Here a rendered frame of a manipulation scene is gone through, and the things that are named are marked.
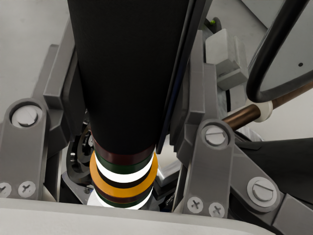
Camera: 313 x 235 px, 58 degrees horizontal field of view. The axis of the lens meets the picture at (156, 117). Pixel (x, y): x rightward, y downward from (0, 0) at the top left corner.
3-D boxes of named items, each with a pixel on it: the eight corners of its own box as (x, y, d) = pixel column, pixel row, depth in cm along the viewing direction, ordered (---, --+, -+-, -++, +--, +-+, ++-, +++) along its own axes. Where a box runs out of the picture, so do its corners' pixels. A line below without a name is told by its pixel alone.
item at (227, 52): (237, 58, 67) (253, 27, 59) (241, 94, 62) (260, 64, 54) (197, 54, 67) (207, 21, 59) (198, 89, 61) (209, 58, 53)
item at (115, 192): (134, 150, 23) (137, 121, 19) (161, 195, 22) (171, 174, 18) (85, 174, 22) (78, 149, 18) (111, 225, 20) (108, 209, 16)
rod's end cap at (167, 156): (165, 149, 24) (169, 138, 22) (178, 169, 23) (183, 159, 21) (145, 160, 23) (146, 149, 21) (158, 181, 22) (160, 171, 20)
